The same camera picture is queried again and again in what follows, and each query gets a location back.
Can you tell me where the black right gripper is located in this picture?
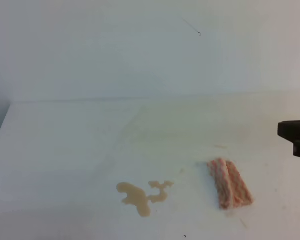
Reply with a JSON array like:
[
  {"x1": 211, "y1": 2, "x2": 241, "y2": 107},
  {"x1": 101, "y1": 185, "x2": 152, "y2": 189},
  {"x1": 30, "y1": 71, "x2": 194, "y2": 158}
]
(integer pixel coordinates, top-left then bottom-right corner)
[{"x1": 277, "y1": 120, "x2": 300, "y2": 158}]

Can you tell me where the pink and white striped rag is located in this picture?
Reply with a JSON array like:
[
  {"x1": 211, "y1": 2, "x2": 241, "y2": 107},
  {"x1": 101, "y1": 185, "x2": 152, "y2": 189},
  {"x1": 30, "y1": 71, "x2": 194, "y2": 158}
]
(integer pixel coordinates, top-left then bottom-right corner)
[{"x1": 206, "y1": 158, "x2": 254, "y2": 210}]

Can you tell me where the light brown coffee spill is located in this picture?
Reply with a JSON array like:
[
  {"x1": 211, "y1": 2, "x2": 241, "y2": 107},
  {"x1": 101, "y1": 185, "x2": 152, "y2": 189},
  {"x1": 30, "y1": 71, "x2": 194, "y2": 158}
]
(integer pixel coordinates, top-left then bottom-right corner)
[{"x1": 116, "y1": 181, "x2": 174, "y2": 218}]

